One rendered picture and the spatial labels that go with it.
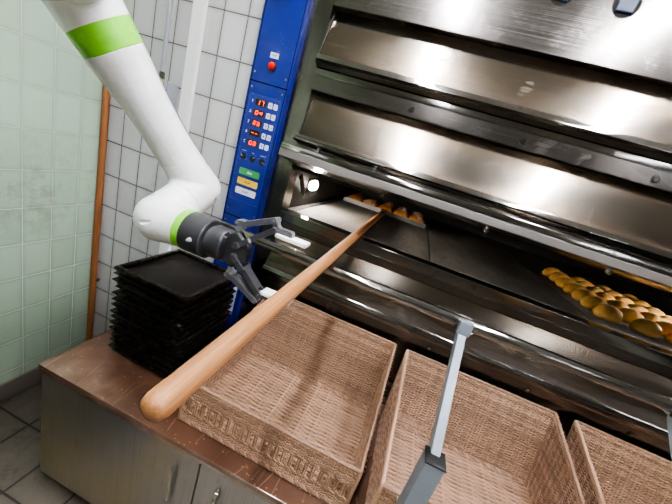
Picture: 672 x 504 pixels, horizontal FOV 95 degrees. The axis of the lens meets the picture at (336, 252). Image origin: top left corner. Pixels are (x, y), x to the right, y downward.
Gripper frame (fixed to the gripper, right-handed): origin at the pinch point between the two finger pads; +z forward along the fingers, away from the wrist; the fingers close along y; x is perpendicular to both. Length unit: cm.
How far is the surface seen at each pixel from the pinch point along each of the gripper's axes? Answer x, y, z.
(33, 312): -29, 78, -119
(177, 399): 38.2, -0.7, 4.2
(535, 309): -54, 3, 69
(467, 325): -15.7, 2.5, 40.4
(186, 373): 35.9, -1.5, 3.1
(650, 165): -53, -49, 76
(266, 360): -44, 61, -15
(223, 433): -5, 57, -9
